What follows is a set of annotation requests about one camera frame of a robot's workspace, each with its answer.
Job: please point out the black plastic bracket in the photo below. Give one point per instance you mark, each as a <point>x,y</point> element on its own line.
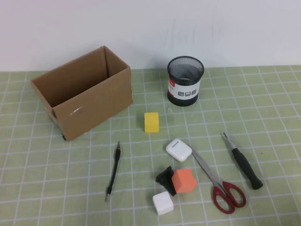
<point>164,180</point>

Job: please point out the white earbuds case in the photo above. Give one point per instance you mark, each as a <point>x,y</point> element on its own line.
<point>178,150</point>

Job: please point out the small clear plastic bit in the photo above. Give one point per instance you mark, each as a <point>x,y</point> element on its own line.
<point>169,110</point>

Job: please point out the black mesh pen holder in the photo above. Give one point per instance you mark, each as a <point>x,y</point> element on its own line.
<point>185,94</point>

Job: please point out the white cube block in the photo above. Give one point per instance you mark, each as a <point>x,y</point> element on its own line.
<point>162,203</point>

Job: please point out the yellow foam block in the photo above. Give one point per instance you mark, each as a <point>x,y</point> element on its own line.
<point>151,122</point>

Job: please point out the black flexible bit extension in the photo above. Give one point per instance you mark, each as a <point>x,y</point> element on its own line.
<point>115,164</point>

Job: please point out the green white-checked tablecloth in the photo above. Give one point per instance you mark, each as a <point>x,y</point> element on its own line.
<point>235,117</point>

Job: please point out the open brown cardboard box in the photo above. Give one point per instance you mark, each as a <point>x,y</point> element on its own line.
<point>94,113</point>

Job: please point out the orange foam block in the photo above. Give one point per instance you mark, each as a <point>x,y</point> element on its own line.
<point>184,182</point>

